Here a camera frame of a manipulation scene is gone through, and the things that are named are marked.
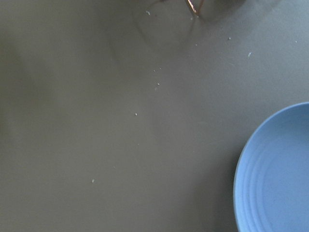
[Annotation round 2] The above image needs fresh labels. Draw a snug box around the blue round plate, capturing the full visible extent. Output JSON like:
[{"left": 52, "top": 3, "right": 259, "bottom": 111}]
[{"left": 233, "top": 102, "right": 309, "bottom": 232}]

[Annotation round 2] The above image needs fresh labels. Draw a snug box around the copper wire bottle rack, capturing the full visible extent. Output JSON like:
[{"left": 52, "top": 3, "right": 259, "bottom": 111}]
[{"left": 186, "top": 0, "right": 205, "bottom": 16}]

